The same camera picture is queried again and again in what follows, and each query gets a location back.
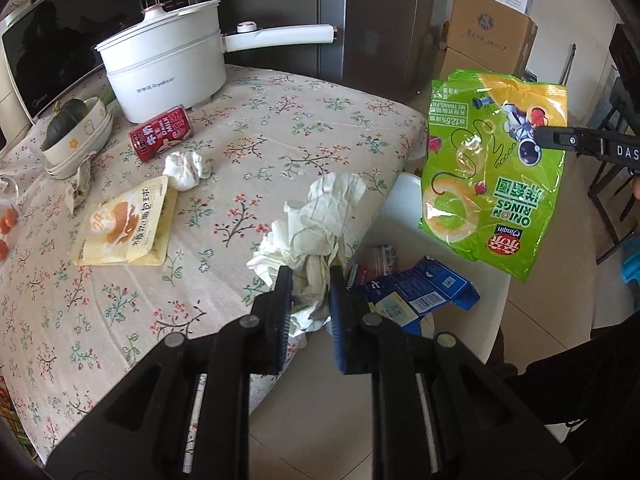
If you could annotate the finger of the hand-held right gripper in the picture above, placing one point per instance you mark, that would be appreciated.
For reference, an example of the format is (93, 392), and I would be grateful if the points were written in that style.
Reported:
(565, 139)

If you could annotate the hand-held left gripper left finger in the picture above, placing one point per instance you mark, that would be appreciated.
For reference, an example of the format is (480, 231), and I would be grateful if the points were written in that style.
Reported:
(282, 312)

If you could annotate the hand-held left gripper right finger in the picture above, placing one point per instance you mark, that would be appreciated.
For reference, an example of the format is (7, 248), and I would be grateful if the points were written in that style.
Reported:
(336, 325)

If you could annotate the green snack bag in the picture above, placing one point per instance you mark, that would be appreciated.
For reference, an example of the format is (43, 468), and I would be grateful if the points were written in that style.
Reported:
(480, 185)

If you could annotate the blue milk carton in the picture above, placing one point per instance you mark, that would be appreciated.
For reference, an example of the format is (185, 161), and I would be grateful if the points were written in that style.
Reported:
(425, 285)

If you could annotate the large white paper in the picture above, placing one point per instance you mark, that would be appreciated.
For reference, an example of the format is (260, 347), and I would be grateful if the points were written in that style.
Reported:
(320, 220)

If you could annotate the white plastic bin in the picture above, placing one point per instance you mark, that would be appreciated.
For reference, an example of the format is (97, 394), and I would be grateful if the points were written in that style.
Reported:
(395, 225)

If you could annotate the blue plastic item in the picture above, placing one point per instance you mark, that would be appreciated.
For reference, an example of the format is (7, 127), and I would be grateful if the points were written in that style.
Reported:
(631, 266)

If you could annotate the cardboard box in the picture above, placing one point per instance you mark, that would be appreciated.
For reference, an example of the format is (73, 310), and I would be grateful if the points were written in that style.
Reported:
(465, 67)
(490, 35)

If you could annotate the small crumpled white tissue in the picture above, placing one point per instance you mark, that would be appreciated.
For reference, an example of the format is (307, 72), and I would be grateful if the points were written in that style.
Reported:
(187, 170)

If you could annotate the pale yellow bread bag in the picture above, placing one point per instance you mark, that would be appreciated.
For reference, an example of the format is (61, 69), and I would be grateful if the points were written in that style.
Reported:
(125, 225)

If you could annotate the floral tablecloth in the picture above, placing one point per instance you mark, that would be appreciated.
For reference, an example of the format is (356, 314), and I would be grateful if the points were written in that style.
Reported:
(250, 125)

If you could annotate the red drink can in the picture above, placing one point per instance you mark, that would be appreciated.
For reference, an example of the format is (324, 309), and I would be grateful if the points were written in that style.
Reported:
(160, 135)

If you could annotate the grey refrigerator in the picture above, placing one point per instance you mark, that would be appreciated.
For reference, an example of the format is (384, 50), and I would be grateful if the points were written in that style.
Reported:
(375, 20)

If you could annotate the small paper wrapper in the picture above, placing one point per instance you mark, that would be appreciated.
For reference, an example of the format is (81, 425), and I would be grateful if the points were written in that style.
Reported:
(82, 182)

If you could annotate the white dish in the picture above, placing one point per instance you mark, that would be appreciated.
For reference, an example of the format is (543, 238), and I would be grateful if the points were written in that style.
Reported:
(95, 152)

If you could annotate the person's dark trouser leg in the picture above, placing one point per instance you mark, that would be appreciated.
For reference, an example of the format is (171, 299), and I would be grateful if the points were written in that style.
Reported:
(575, 400)

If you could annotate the white electric pot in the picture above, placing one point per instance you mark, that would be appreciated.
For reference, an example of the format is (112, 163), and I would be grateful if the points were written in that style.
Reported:
(165, 75)

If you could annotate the white flower print bowl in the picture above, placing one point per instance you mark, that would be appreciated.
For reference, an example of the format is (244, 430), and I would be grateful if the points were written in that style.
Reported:
(87, 130)

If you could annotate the small orange fruit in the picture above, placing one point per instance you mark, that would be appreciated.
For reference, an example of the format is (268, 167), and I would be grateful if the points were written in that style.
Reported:
(7, 221)
(3, 251)

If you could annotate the dark green pumpkin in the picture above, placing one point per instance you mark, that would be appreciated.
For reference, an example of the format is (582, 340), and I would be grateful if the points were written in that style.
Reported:
(62, 122)

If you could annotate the black microwave oven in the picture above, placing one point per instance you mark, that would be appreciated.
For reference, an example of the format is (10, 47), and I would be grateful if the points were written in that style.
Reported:
(60, 35)

